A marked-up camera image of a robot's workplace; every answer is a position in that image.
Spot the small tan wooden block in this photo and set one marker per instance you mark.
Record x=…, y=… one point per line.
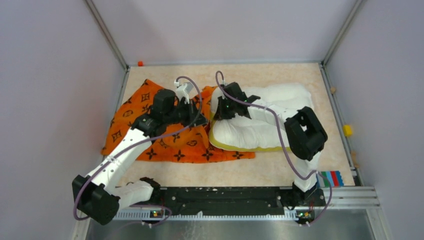
x=333, y=90

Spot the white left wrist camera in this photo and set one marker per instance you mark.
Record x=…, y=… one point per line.
x=182, y=91

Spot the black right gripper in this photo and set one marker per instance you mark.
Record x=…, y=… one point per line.
x=221, y=114

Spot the tan wooden piece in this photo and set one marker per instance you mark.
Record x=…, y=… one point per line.
x=353, y=155

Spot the white pillow yellow edge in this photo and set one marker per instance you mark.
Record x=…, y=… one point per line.
x=249, y=135

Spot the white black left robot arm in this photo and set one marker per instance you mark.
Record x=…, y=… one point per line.
x=119, y=165

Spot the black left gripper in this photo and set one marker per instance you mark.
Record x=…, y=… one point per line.
x=191, y=108

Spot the yellow toy block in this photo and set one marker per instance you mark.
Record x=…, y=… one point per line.
x=347, y=130

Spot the multicolour toy brick stack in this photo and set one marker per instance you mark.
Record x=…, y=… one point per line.
x=325, y=179

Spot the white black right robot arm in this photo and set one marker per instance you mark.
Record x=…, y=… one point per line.
x=300, y=134

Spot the aluminium front rail frame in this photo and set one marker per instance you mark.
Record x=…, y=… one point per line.
x=340, y=198

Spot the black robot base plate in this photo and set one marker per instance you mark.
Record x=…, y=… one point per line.
x=234, y=201

